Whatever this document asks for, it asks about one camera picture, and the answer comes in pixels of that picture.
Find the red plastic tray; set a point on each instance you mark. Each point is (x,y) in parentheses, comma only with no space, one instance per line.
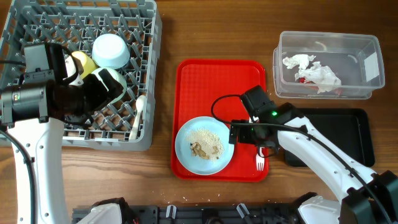
(199,82)

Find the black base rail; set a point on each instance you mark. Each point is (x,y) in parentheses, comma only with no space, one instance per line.
(268,213)

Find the white plastic spoon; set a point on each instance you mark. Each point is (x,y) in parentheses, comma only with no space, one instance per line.
(140,103)

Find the white plastic fork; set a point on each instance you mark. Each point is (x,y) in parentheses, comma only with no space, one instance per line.
(260,159)

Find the white napkin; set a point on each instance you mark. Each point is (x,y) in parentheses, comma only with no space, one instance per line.
(321,76)

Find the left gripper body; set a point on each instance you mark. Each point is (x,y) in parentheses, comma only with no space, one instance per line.
(91,96)

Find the black tray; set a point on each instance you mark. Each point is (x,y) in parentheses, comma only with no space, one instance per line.
(347,128)

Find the yellow plastic cup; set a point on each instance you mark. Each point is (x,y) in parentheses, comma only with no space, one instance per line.
(87,64)

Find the light blue bowl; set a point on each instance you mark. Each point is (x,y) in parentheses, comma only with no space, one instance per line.
(110,50)

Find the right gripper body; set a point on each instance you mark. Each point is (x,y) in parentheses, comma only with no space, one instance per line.
(250,135)

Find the green bowl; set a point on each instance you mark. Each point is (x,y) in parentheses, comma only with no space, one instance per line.
(117,76)

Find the food scraps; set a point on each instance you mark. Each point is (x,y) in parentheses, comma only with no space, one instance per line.
(205,144)

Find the red snack wrapper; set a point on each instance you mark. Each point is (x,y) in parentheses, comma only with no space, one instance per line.
(336,91)

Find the light blue plate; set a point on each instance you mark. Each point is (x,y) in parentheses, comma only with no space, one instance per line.
(194,164)

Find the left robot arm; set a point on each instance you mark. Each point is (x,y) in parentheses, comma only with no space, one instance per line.
(37,149)

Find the grey dishwasher rack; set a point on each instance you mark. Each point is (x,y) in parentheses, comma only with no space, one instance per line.
(76,25)

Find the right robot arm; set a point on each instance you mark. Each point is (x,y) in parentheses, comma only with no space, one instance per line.
(362,195)

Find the clear plastic bin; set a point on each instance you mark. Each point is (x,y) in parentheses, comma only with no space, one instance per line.
(356,59)

